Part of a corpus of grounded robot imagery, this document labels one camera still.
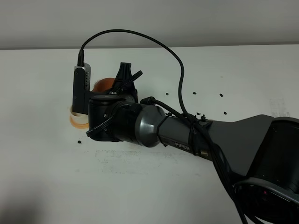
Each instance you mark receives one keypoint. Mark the orange saucer front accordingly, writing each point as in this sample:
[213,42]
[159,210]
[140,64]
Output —
[79,126]

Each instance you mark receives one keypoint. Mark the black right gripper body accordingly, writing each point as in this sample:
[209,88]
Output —
[120,91]

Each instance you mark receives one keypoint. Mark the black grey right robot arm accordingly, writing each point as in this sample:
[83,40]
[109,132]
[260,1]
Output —
[256,159]

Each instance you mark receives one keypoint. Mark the white teacup front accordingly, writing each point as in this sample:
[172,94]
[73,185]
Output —
[78,115]

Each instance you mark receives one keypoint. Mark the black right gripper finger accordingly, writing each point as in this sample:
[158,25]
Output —
[124,72]

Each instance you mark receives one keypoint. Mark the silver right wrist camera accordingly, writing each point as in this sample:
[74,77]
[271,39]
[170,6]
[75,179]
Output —
[81,88]

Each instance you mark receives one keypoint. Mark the brown clay teapot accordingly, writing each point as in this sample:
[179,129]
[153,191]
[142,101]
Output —
[103,85]

